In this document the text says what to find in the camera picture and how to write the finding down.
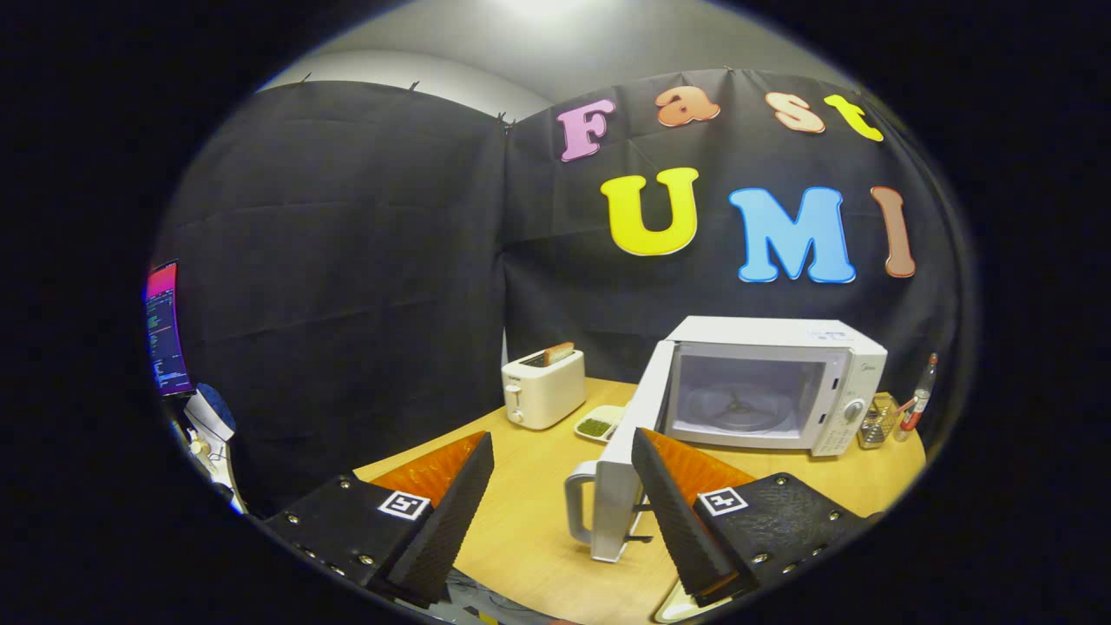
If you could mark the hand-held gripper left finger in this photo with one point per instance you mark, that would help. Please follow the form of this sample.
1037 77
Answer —
447 529

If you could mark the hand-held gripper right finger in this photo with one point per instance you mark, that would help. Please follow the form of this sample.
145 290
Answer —
681 529

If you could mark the white microwave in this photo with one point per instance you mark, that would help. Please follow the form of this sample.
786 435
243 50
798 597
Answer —
833 347

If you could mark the white plate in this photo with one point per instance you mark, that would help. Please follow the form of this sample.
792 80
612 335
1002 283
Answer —
681 606

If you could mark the white divided bean dish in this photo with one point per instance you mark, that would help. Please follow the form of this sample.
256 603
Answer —
594 426

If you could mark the cream toaster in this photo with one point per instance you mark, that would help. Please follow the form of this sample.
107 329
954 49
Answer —
542 395

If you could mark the toast slice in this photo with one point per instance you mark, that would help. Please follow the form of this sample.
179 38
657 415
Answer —
560 352

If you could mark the red striped straw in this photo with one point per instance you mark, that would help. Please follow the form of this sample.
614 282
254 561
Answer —
906 405

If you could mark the white and blue device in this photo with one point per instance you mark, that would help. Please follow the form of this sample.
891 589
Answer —
208 415

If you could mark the clear plastic water bottle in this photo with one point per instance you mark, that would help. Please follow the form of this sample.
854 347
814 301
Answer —
920 399

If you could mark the computer monitor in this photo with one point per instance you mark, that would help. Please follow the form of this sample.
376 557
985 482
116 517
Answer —
167 334

